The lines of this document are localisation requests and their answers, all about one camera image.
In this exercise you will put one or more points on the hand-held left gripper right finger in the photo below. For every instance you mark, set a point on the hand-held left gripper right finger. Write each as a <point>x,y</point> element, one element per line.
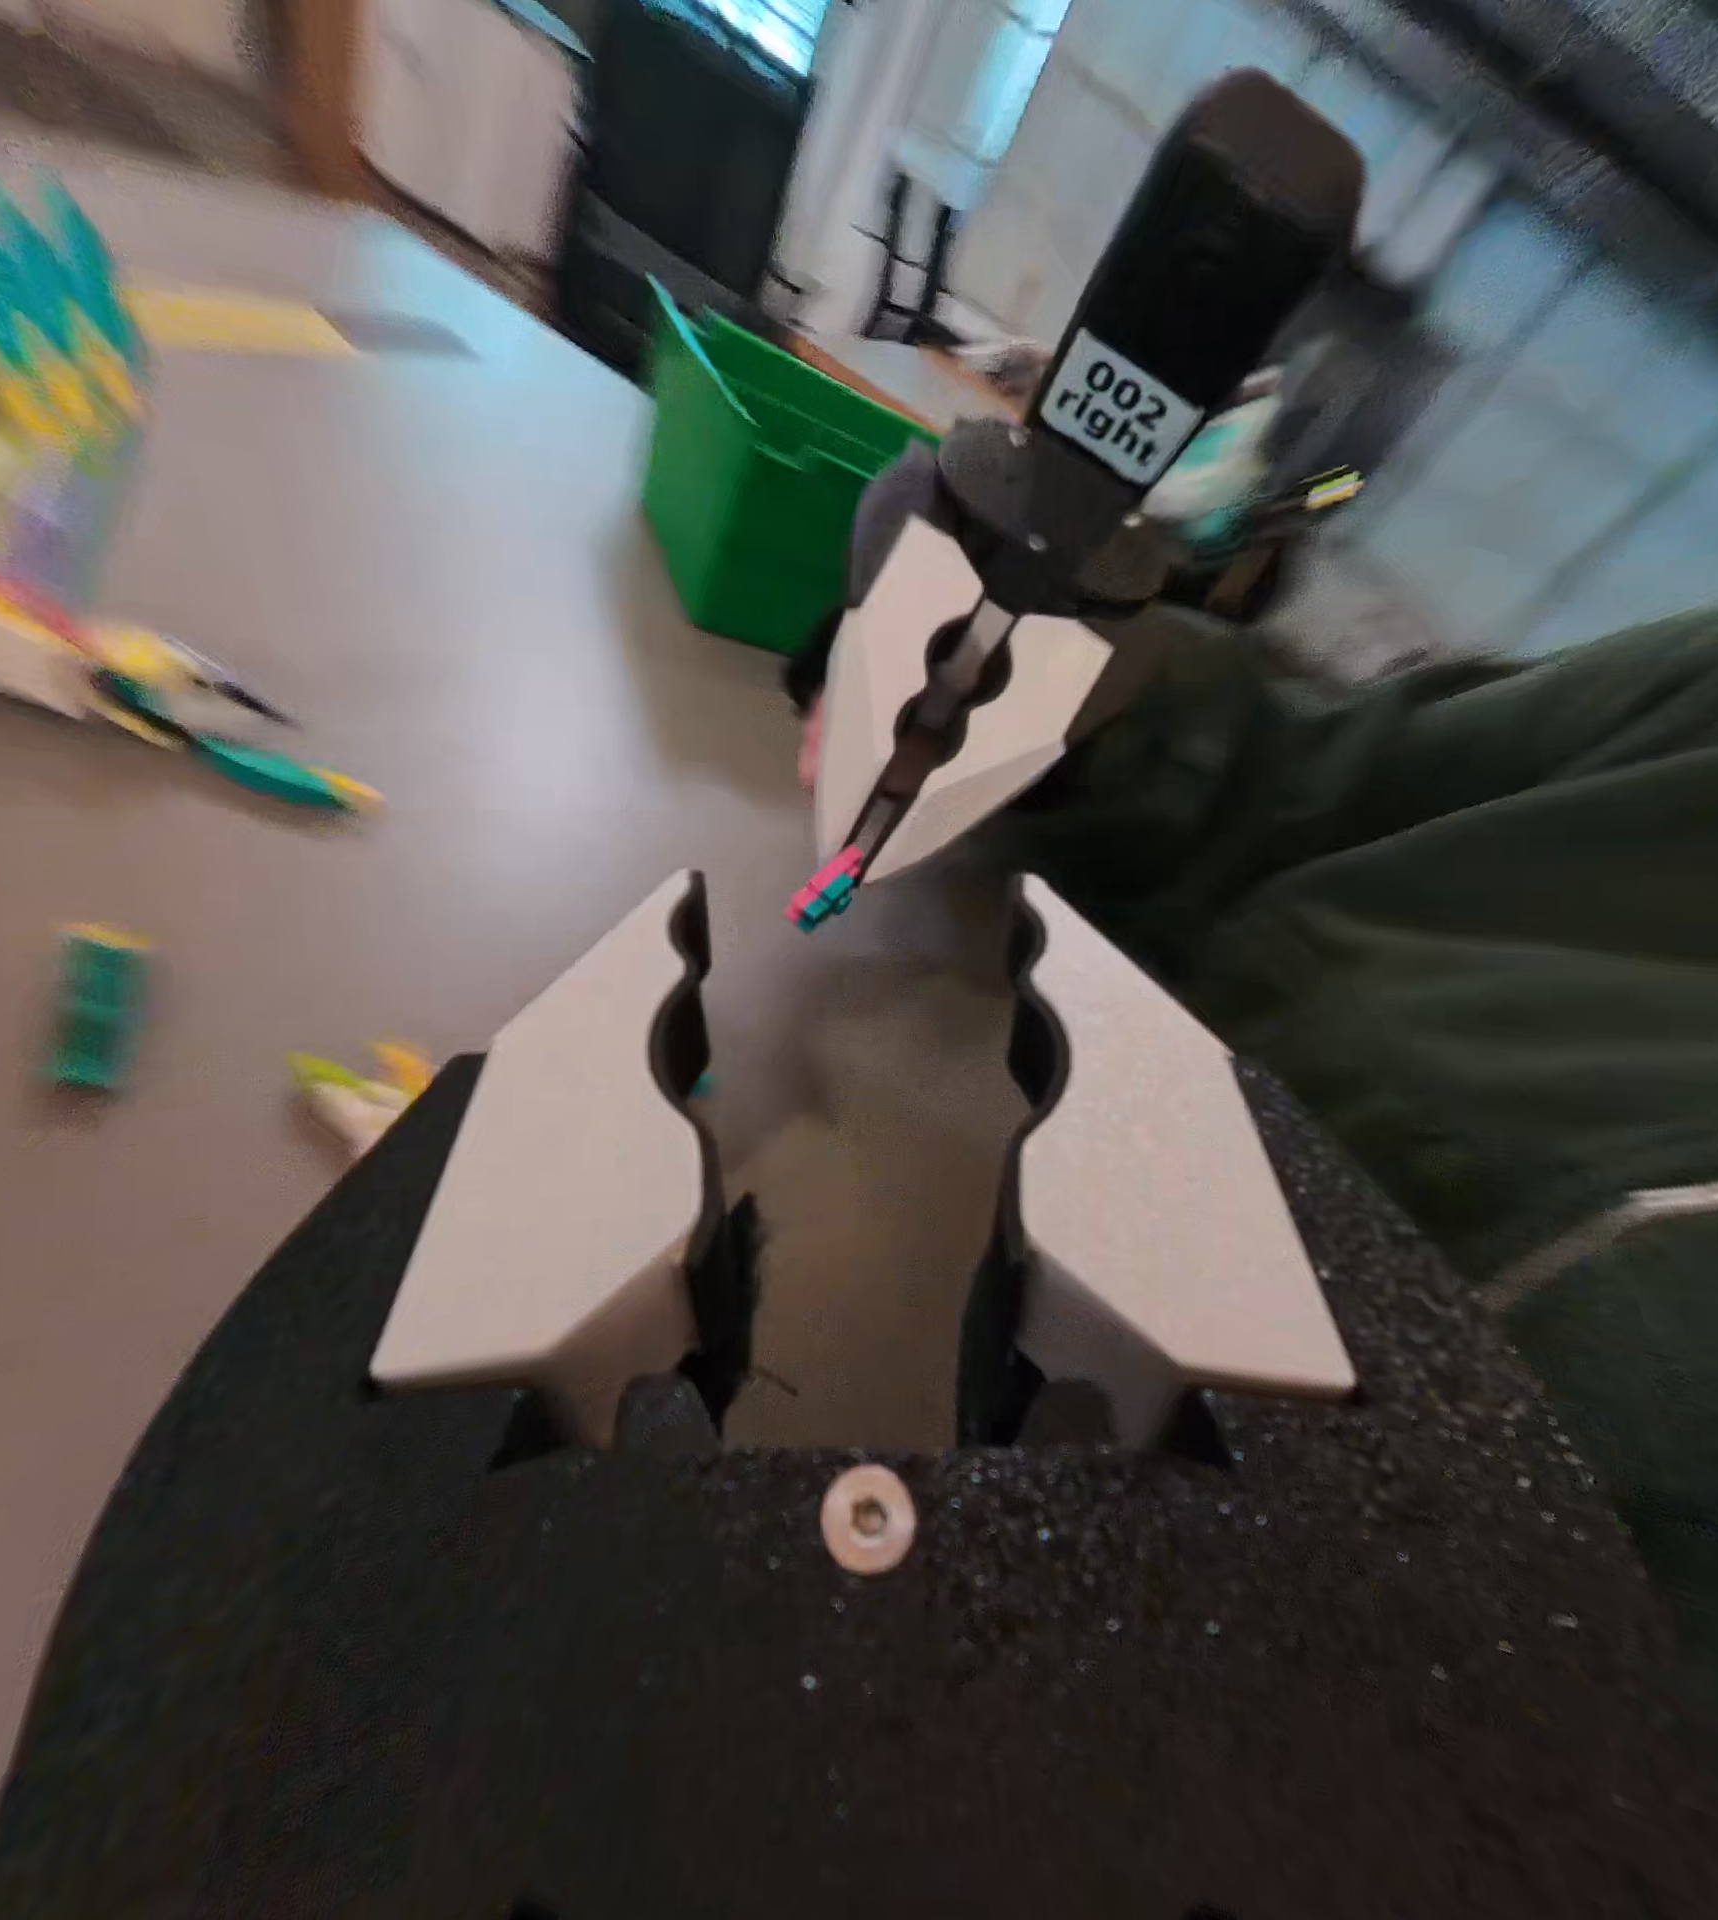
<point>1175,1200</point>

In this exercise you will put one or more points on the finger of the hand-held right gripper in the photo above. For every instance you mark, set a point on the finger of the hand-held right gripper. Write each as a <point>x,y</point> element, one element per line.
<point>1024,705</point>
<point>867,675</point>

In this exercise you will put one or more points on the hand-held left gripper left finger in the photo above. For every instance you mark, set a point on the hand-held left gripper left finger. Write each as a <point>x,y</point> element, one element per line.
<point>544,1184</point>

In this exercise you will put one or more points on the small pink teal lego piece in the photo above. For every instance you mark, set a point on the small pink teal lego piece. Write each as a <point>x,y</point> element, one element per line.
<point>827,888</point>

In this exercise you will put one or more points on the yellow white lego assembly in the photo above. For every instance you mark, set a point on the yellow white lego assembly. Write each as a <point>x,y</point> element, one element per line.
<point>356,1103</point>

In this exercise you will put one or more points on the teal lego brick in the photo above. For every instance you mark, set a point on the teal lego brick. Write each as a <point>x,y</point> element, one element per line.
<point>98,1005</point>

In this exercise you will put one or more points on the teal yellow lego piece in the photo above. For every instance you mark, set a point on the teal yellow lego piece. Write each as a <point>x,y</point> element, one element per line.
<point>283,776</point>
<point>163,675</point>

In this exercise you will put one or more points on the green plastic bin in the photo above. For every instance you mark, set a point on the green plastic bin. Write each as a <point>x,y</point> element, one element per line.
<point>755,494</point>

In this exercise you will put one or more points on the black stool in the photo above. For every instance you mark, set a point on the black stool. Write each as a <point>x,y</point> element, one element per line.
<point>919,255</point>

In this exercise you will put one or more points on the person in green sleeve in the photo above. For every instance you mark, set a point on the person in green sleeve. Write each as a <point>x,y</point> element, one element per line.
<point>1625,1050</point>

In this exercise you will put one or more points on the dark cabinet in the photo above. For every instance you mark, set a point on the dark cabinet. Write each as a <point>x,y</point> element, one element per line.
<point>679,164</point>

